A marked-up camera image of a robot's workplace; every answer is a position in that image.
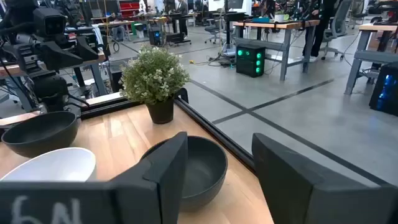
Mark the computer tower with blue light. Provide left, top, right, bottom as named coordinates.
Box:
left=368, top=62, right=398, bottom=118

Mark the grey office chair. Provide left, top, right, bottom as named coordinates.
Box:
left=320, top=0, right=354, bottom=61

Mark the person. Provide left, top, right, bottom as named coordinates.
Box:
left=298, top=0, right=339, bottom=63
left=173, top=0, right=190, bottom=39
left=107, top=12, right=126, bottom=42

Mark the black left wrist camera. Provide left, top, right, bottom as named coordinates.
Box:
left=33, top=7, right=67, bottom=37

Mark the wooden workbench with grey legs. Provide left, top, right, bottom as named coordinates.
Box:
left=0, top=50, right=109, bottom=113
left=232, top=19, right=322, bottom=82
left=344, top=24, right=398, bottom=95

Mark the green plant in black pot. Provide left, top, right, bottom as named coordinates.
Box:
left=119, top=44, right=191, bottom=125

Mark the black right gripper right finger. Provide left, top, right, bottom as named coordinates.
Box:
left=251, top=133, right=398, bottom=224

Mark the black office chair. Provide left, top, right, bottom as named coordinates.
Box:
left=204, top=17, right=222, bottom=45

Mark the small plant in white pot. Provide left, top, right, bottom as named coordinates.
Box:
left=273, top=10, right=290, bottom=24

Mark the white bowl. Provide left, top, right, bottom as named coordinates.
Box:
left=0, top=147, right=98, bottom=183

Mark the red cabinet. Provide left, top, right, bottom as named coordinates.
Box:
left=118, top=1, right=141, bottom=19

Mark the computer tower with green lights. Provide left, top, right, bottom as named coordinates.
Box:
left=235, top=44, right=266, bottom=78

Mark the black computer box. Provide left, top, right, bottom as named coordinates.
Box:
left=148, top=29, right=163, bottom=47

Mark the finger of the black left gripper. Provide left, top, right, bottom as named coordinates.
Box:
left=76, top=35, right=100, bottom=62
left=40, top=40, right=85, bottom=71

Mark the black table edge rail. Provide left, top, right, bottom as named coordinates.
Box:
left=80, top=88, right=256, bottom=172

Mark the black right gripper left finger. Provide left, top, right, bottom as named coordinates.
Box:
left=0, top=131, right=188, bottom=224

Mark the dark grey bowl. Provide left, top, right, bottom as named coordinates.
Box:
left=1, top=111, right=81, bottom=159
left=141, top=136, right=229, bottom=213

